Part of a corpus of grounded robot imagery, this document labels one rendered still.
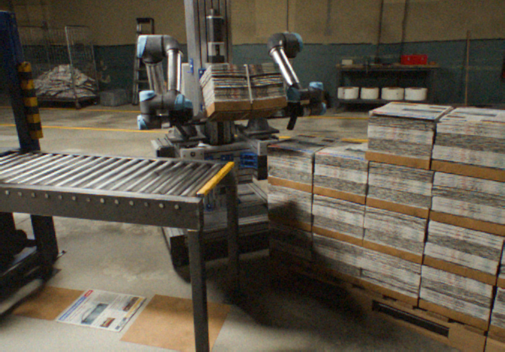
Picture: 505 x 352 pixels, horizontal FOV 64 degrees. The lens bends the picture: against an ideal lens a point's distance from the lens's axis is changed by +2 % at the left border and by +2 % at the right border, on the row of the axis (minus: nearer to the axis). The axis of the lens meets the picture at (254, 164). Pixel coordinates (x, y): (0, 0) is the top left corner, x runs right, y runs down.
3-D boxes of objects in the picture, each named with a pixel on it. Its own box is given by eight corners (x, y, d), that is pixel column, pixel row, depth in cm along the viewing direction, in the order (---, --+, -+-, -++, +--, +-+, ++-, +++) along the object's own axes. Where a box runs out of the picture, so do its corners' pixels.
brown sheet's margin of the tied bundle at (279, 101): (268, 116, 230) (267, 109, 230) (288, 104, 203) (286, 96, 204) (242, 119, 225) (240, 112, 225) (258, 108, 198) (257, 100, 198)
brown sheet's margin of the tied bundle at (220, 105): (230, 121, 223) (229, 113, 223) (246, 109, 196) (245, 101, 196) (202, 122, 218) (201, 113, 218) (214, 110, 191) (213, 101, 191)
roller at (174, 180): (198, 171, 207) (200, 162, 205) (155, 207, 163) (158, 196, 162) (189, 168, 208) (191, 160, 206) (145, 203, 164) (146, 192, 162)
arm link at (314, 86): (309, 83, 223) (309, 103, 226) (326, 82, 228) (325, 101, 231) (301, 82, 229) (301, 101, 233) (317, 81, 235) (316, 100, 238)
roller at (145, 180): (176, 169, 210) (176, 160, 208) (128, 204, 166) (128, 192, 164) (167, 168, 211) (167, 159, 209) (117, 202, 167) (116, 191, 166)
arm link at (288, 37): (259, 107, 277) (276, 29, 244) (277, 104, 284) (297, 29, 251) (267, 116, 269) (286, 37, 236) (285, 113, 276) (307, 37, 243)
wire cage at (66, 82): (101, 104, 930) (90, 25, 880) (77, 110, 853) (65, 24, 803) (55, 103, 958) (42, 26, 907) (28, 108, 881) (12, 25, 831)
